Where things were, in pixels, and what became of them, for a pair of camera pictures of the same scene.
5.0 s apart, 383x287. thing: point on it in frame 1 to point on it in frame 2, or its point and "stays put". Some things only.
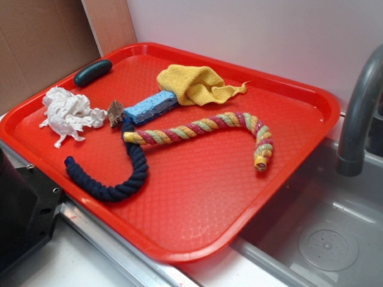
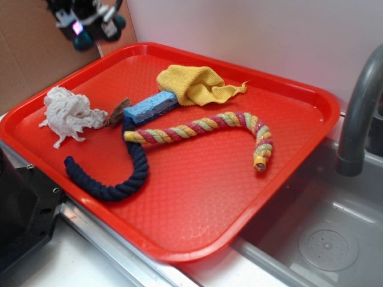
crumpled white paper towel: x=67 y=115 stays put
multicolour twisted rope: x=265 y=148 stays put
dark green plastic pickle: x=92 y=72 to x=83 y=40
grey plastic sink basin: x=323 y=229 stays put
